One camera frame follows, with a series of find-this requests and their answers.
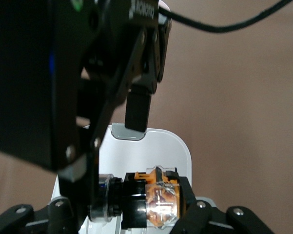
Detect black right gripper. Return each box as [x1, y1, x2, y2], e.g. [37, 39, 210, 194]
[80, 0, 173, 78]

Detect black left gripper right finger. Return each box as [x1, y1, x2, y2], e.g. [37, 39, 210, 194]
[169, 175, 276, 234]

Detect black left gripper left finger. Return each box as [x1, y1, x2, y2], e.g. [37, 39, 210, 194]
[0, 197, 78, 234]

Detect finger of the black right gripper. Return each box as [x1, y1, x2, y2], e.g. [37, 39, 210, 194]
[58, 34, 147, 220]
[124, 21, 173, 132]

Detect black and orange push-button switch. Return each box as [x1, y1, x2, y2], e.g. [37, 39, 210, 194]
[89, 165, 187, 231]

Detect white lidded storage box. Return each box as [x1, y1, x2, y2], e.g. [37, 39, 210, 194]
[50, 123, 193, 234]

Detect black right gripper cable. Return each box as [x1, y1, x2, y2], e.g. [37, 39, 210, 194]
[158, 0, 293, 34]

